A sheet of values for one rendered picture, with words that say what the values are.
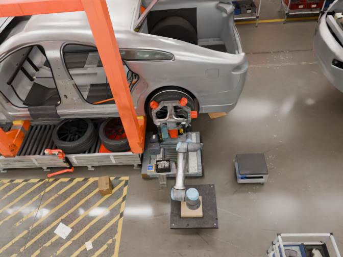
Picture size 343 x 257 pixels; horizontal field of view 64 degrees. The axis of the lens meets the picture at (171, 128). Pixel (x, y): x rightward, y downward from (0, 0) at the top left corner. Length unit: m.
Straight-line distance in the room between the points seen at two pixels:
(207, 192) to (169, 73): 1.66
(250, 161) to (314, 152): 1.19
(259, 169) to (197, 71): 1.61
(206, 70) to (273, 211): 2.12
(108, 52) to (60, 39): 1.10
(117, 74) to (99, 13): 0.67
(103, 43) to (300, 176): 3.31
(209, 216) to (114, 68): 2.14
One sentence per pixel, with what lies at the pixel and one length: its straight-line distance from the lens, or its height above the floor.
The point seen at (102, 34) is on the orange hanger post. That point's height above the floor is 2.40.
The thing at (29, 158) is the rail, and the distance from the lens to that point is 4.80.
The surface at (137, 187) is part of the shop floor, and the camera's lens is 4.29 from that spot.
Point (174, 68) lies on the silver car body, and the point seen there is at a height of 1.58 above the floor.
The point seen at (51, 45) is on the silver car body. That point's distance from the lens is 3.85.
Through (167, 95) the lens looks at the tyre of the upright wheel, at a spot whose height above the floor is 1.18.
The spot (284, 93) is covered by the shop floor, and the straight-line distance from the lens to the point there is 5.66.
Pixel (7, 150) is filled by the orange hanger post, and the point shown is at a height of 0.70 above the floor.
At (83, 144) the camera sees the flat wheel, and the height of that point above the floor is 0.43.
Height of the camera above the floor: 3.69
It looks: 49 degrees down
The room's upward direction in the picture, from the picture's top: 7 degrees counter-clockwise
